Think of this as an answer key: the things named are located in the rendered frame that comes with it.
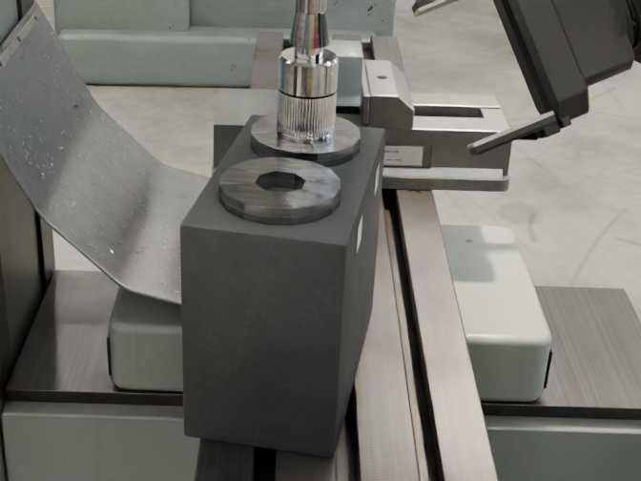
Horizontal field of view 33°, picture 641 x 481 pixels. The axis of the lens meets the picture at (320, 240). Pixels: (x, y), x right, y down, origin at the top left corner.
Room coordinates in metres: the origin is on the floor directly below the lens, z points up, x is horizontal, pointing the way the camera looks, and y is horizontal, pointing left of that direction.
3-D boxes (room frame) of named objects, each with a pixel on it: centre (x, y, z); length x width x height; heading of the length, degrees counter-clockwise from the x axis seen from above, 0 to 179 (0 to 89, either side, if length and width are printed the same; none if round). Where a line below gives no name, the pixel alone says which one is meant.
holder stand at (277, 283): (0.77, 0.02, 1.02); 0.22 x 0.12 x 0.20; 171
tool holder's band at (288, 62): (0.82, 0.02, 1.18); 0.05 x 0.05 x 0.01
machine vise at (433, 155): (1.22, -0.04, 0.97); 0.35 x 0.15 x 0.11; 93
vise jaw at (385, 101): (1.22, -0.07, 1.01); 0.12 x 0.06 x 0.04; 3
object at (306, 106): (0.82, 0.02, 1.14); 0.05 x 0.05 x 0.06
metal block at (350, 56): (1.22, -0.01, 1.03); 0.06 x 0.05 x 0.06; 3
